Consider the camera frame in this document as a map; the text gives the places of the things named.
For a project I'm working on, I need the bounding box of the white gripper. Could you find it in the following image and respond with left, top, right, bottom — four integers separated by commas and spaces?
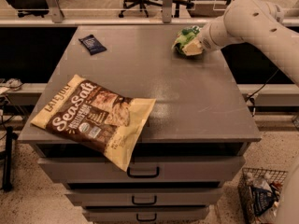
180, 15, 245, 57

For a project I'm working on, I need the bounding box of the green rice chip bag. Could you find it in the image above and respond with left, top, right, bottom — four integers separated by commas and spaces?
172, 25, 201, 55

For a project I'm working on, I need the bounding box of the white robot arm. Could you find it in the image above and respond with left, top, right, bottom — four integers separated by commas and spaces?
182, 0, 299, 224

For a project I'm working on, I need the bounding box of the brown sea salt chip bag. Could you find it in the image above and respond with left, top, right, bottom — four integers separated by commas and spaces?
31, 75, 155, 171

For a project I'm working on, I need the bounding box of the blue snack bag in basket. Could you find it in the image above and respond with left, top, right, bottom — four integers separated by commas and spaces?
251, 187, 278, 217

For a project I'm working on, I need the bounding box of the black office chair centre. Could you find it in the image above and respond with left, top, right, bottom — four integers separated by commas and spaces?
119, 0, 193, 18

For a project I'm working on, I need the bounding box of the grey drawer cabinet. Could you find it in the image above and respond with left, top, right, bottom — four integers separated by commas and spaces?
20, 25, 260, 224

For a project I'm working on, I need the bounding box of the dark blue snack packet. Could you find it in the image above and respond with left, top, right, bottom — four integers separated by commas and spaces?
78, 35, 107, 55

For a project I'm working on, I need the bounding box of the black cable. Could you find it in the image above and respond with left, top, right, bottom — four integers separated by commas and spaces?
244, 68, 280, 117

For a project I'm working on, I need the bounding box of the black top drawer handle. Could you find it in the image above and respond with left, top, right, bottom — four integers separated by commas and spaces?
127, 167, 160, 178

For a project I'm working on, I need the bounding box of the black drawer handle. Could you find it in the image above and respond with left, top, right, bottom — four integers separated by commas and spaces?
131, 195, 157, 205
135, 214, 157, 222
127, 167, 160, 178

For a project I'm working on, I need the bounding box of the wire basket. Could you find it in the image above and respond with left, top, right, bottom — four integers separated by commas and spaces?
238, 168, 287, 224

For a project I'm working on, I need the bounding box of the black middle drawer handle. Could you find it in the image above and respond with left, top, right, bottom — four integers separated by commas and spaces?
131, 195, 157, 205

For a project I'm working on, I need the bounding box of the black bottom drawer handle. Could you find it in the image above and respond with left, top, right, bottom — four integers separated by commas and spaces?
135, 214, 157, 222

